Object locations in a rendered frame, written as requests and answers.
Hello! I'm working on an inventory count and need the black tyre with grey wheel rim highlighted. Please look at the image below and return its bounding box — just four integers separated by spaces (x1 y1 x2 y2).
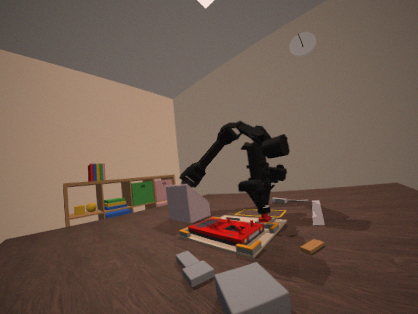
257 205 271 214

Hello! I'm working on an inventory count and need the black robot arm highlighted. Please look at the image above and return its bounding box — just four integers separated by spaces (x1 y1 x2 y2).
179 121 289 188

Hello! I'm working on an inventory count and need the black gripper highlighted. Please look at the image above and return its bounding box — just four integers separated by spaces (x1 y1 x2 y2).
238 160 278 211

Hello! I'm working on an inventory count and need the light grey flat bar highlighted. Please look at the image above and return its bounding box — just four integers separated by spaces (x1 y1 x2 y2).
312 201 325 226

